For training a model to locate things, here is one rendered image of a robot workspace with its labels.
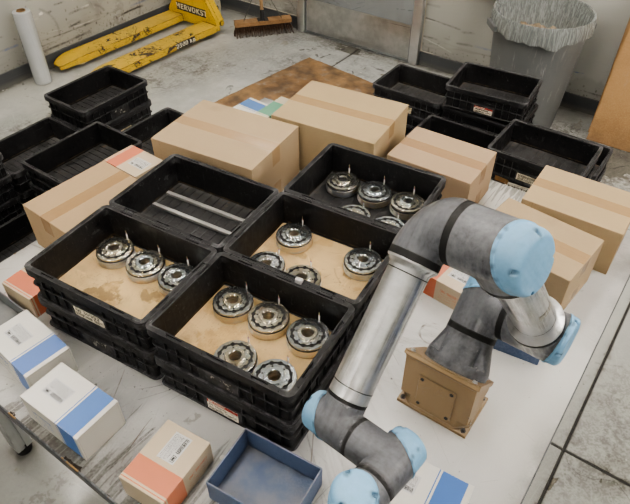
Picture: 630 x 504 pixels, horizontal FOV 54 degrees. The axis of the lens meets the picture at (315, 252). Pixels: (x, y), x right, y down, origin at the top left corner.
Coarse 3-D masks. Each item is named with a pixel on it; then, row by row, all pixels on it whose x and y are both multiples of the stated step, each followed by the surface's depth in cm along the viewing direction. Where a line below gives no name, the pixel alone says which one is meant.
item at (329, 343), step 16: (224, 256) 157; (272, 272) 153; (304, 288) 149; (160, 336) 138; (336, 336) 138; (192, 352) 135; (320, 352) 134; (224, 368) 131; (240, 368) 131; (256, 384) 128; (272, 384) 128; (304, 384) 129; (288, 400) 126
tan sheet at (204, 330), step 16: (208, 304) 158; (256, 304) 158; (192, 320) 154; (208, 320) 154; (176, 336) 150; (192, 336) 150; (208, 336) 150; (224, 336) 150; (240, 336) 150; (208, 352) 147; (272, 352) 147; (288, 352) 147; (304, 368) 143
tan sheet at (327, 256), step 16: (272, 240) 177; (320, 240) 177; (288, 256) 172; (304, 256) 172; (320, 256) 172; (336, 256) 172; (320, 272) 167; (336, 272) 167; (336, 288) 162; (352, 288) 162
